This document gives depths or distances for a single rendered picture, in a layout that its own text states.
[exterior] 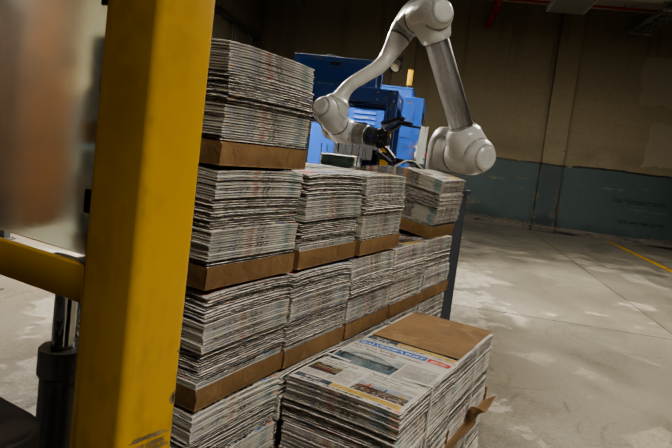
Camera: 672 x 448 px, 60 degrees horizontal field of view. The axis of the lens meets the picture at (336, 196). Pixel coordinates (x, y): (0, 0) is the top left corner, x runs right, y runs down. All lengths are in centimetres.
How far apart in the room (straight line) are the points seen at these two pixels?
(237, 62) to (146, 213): 46
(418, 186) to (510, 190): 939
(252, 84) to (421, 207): 119
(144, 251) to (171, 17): 26
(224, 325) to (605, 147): 1097
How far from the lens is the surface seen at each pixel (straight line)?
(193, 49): 72
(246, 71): 109
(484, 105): 1149
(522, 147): 1153
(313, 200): 132
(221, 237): 109
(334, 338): 157
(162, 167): 69
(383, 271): 176
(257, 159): 113
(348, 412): 133
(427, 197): 214
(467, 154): 245
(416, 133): 626
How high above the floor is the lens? 113
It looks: 5 degrees down
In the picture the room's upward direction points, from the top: 7 degrees clockwise
